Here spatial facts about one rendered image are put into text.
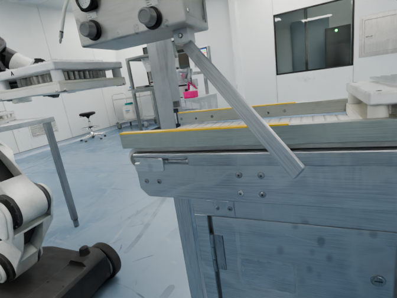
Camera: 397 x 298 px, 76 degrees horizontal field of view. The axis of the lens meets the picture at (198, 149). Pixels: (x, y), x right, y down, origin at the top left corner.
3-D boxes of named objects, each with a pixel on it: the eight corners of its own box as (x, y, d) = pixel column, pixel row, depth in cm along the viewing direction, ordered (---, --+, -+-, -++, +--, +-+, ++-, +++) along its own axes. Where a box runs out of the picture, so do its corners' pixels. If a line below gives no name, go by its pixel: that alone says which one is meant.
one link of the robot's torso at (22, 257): (-19, 273, 113) (-16, 196, 92) (25, 245, 131) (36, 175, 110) (5, 295, 110) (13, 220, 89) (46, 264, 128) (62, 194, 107)
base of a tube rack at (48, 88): (126, 84, 81) (124, 76, 80) (60, 91, 60) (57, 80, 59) (71, 92, 91) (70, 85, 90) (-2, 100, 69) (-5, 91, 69)
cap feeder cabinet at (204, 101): (168, 155, 363) (158, 101, 344) (186, 144, 411) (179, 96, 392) (207, 155, 333) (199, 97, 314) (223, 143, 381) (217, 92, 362)
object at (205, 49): (197, 95, 356) (191, 48, 340) (201, 94, 365) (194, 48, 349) (212, 94, 345) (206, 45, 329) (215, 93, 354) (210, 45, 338)
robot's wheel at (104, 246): (117, 259, 127) (113, 286, 135) (124, 253, 131) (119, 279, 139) (87, 240, 132) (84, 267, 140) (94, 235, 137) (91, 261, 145)
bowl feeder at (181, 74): (166, 100, 356) (162, 72, 346) (179, 97, 386) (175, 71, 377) (197, 96, 333) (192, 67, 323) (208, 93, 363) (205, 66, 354)
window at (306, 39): (276, 75, 532) (273, 15, 502) (276, 75, 533) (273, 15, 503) (352, 65, 467) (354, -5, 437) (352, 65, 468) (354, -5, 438)
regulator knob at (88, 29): (79, 41, 44) (72, 13, 43) (89, 42, 46) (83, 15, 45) (93, 37, 43) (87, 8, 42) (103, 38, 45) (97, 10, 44)
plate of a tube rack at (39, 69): (123, 68, 80) (121, 61, 79) (54, 69, 58) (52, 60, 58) (68, 78, 90) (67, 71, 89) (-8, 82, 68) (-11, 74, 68)
